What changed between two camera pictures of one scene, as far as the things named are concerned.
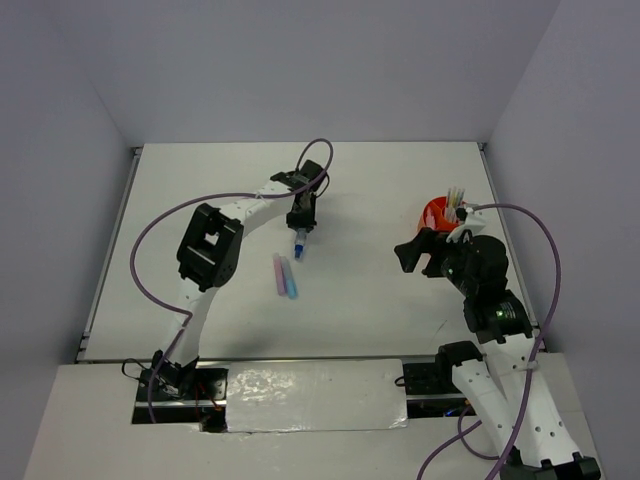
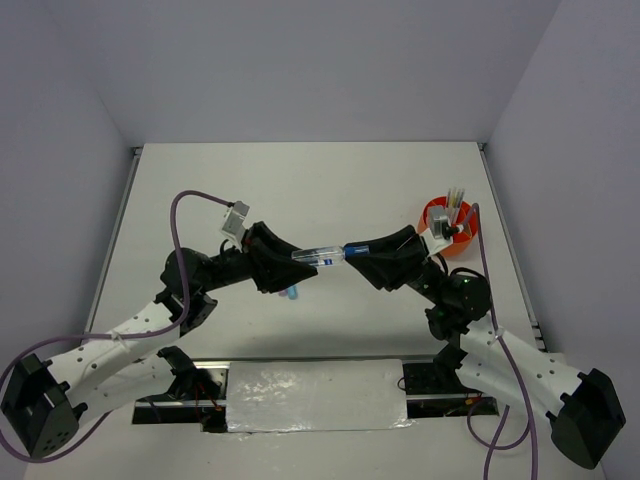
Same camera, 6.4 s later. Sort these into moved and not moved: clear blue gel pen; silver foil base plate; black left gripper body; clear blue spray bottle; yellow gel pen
Moved: clear blue spray bottle; black left gripper body
Not moved: clear blue gel pen; yellow gel pen; silver foil base plate
